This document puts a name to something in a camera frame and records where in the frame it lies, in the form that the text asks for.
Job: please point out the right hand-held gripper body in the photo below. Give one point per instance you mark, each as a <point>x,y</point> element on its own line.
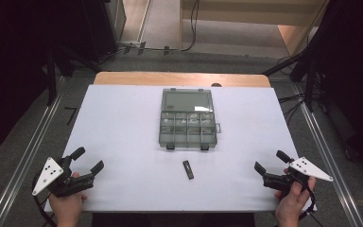
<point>279,182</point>

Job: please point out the light wooden furniture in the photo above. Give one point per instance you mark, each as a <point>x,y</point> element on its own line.
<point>249,12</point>

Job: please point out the person's right hand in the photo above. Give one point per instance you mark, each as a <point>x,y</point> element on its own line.
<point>291,206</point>

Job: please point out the black metal stand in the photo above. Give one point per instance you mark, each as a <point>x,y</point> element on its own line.
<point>52,82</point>
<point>309,85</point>

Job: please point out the small black rectangular stick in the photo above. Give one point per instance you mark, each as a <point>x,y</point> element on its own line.
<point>188,169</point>

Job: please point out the wooden table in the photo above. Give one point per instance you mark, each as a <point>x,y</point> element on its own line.
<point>170,78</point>

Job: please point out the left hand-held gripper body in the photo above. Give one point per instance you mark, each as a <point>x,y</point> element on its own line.
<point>71,184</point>

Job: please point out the white table board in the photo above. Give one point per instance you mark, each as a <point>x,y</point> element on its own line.
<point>123,142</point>

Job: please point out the black curtain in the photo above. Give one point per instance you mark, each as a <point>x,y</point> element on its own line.
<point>353,78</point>
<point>9,63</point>

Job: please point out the metal floor rail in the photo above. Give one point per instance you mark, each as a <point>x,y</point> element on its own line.
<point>28,157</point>
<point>331,157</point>

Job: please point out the clear plastic compartment box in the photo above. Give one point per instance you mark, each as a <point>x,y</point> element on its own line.
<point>187,136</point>

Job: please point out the dark cabinet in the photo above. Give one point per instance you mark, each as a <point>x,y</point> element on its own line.
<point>104,28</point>

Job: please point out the person's left hand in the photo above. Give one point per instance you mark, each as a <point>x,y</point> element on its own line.
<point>67,209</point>

